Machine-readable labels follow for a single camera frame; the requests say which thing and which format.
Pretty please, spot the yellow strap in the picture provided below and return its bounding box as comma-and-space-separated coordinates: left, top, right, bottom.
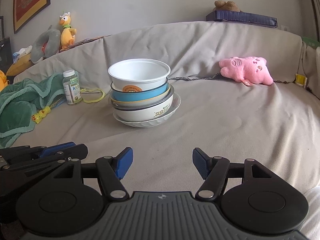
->
81, 88, 105, 104

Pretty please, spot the yellow cushion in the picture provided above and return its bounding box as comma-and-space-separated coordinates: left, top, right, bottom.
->
6, 55, 33, 76

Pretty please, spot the blue enamel bowl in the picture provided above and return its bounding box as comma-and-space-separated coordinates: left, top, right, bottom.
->
111, 78, 169, 102

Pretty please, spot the grey neck pillow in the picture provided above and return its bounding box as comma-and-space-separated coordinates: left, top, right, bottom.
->
31, 26, 62, 64

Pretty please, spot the clear bottle white cap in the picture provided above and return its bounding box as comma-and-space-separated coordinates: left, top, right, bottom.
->
62, 70, 82, 105

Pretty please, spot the yellow duck plush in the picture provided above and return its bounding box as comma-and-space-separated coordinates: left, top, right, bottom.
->
59, 12, 77, 50

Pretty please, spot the white paper bowl orange logo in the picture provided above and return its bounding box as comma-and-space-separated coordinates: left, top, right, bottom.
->
108, 58, 171, 92

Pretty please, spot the white bowl printed side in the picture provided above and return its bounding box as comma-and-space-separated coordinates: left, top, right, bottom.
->
113, 94, 174, 122

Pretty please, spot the dark blue box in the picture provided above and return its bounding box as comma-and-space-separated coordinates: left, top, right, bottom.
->
206, 9, 278, 29

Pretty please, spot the stainless steel bowl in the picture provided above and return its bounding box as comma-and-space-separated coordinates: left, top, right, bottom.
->
112, 90, 175, 112

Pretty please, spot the large framed picture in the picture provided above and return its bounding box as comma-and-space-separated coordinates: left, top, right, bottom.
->
13, 0, 51, 34

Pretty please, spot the brown teddy bear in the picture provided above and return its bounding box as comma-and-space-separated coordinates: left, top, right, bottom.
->
213, 0, 241, 12

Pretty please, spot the pink plush toy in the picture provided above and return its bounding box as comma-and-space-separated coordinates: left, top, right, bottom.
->
219, 57, 274, 87

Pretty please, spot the striped curtain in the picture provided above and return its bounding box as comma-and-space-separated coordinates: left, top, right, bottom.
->
306, 0, 320, 30

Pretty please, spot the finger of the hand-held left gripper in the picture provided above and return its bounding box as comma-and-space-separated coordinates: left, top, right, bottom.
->
0, 141, 76, 164
0, 143, 89, 172

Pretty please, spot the white bowl yellow rim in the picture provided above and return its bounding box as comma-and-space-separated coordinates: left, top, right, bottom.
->
110, 84, 172, 108

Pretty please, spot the beige covered sofa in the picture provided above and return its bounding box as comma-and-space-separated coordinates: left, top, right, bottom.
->
10, 20, 320, 196

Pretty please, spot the white floral plate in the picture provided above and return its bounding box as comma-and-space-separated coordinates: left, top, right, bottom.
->
112, 92, 182, 128

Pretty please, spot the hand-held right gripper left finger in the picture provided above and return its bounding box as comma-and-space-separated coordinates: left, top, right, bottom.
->
54, 146, 134, 202

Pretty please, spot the small yellow toy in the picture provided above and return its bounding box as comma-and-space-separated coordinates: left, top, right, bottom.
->
32, 106, 52, 124

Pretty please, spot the green blanket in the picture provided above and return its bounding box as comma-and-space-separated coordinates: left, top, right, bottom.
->
0, 74, 68, 148

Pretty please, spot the yellow clip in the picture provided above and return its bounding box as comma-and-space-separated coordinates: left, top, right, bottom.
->
295, 74, 307, 89

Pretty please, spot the green packet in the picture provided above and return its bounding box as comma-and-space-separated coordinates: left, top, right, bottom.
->
301, 36, 320, 48

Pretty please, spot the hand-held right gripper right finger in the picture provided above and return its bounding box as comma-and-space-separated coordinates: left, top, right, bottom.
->
192, 147, 272, 202

